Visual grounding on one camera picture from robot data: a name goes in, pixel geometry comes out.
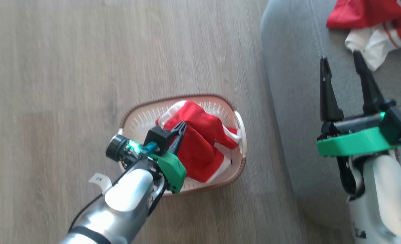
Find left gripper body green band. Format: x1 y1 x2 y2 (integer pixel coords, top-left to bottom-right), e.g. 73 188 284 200
143 146 187 195

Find red shorts white stripes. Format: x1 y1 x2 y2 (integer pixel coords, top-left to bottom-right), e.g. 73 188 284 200
155 100 242 183

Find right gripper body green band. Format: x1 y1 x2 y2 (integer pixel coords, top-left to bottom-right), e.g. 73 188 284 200
317 112 401 201

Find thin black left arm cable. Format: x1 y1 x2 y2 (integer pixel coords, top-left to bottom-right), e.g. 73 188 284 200
67 159 143 232

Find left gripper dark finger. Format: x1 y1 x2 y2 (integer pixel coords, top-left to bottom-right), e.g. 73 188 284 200
167 121 188 156

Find white paper label tag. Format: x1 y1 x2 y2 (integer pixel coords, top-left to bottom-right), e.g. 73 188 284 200
88 173 113 195

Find grey sofa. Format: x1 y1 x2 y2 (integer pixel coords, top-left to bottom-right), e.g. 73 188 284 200
260 0 401 234

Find white laundry basket brown rim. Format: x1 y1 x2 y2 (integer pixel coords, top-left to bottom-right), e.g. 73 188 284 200
118 94 247 197

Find red jersey with number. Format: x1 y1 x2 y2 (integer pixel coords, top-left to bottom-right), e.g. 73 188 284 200
326 0 401 72

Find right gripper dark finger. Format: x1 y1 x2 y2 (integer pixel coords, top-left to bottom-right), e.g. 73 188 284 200
319 57 344 123
353 50 397 115

